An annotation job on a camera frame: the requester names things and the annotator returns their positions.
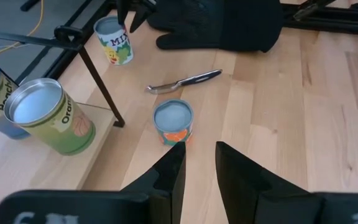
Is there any yellow extension cable with plug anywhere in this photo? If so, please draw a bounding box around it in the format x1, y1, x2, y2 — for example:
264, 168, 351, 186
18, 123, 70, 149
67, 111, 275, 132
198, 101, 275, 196
0, 0, 45, 58

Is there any black metal floor stand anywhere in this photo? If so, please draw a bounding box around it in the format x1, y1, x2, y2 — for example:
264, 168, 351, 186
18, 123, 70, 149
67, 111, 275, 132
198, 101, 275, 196
19, 0, 42, 12

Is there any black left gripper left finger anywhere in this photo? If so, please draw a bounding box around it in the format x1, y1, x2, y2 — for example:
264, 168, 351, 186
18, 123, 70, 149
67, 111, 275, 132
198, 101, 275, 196
0, 142, 186, 224

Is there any mixed fruit label can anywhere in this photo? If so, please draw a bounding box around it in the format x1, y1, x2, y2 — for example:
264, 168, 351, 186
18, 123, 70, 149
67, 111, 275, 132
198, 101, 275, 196
93, 15, 134, 66

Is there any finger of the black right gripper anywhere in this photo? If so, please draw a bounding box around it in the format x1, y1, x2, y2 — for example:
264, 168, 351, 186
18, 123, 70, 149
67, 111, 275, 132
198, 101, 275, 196
116, 0, 131, 26
129, 0, 157, 34

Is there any black oven mitt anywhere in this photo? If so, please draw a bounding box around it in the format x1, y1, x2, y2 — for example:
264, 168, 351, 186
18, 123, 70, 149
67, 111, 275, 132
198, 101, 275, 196
147, 0, 285, 53

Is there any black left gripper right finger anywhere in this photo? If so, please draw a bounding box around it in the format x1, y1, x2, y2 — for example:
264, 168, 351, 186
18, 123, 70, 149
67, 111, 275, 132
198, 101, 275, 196
216, 141, 358, 224

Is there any tall green oranges can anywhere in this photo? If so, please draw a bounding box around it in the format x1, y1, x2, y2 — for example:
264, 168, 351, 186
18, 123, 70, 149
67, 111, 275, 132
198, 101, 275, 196
3, 77, 96, 156

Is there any short teal orange-print can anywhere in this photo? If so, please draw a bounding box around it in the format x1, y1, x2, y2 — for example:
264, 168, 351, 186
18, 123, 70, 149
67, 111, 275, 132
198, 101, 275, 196
152, 98, 195, 147

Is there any wooden shelf with black frame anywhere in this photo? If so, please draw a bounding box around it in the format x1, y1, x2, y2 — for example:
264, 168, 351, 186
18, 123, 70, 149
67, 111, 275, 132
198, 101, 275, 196
0, 25, 126, 218

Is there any black-handled metal peeler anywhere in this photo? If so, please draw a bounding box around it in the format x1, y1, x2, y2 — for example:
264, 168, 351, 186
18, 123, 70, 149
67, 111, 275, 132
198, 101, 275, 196
144, 68, 223, 95

